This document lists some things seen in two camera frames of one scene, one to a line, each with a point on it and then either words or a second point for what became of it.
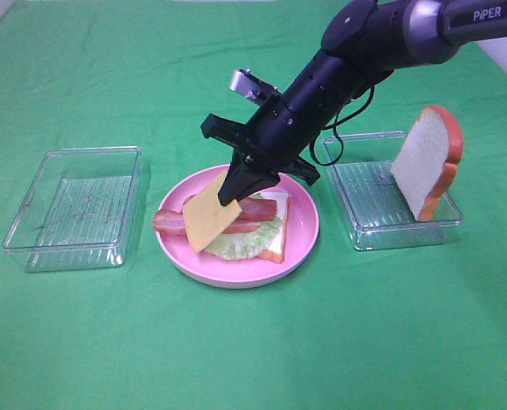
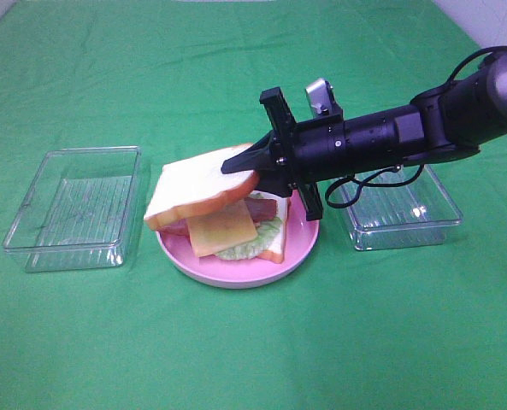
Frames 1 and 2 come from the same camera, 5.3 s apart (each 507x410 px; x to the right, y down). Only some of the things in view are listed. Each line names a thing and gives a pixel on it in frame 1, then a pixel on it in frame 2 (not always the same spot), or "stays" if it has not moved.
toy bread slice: (278, 253) stays
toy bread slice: (426, 165) → (197, 181)
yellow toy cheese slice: (205, 215) → (222, 229)
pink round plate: (303, 231) stays
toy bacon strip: (256, 209) stays
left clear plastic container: (79, 210) stays
